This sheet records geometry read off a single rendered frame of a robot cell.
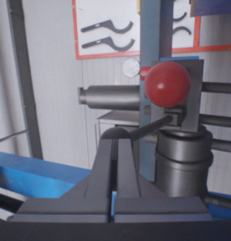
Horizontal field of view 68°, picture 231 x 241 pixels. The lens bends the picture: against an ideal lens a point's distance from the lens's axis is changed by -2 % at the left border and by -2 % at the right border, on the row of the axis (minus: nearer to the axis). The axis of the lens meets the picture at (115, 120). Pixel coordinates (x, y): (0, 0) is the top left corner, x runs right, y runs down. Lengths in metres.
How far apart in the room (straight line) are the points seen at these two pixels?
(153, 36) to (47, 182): 0.91
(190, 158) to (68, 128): 2.68
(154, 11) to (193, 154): 0.31
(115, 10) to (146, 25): 2.04
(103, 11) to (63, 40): 0.71
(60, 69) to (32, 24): 0.81
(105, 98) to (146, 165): 0.22
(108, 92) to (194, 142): 0.27
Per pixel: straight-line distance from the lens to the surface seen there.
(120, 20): 2.42
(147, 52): 0.43
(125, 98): 0.47
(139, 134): 0.20
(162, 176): 0.38
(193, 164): 0.34
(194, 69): 0.31
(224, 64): 2.28
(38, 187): 1.16
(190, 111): 0.32
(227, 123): 0.36
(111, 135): 0.16
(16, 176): 1.26
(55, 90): 2.93
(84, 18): 2.64
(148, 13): 0.45
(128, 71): 0.45
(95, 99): 0.51
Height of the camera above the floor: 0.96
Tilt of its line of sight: 21 degrees up
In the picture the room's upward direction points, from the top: 86 degrees counter-clockwise
